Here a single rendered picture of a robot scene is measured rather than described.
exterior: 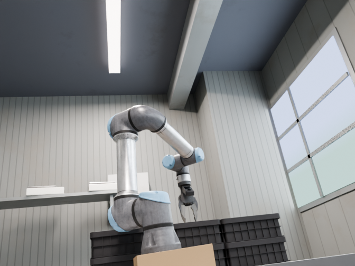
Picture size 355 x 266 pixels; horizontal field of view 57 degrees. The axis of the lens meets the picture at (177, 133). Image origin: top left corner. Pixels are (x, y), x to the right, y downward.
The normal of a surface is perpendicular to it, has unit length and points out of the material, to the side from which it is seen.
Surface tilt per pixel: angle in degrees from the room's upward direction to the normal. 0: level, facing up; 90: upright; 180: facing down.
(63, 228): 90
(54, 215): 90
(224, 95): 90
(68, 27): 180
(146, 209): 94
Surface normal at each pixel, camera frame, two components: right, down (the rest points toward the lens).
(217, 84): 0.16, -0.43
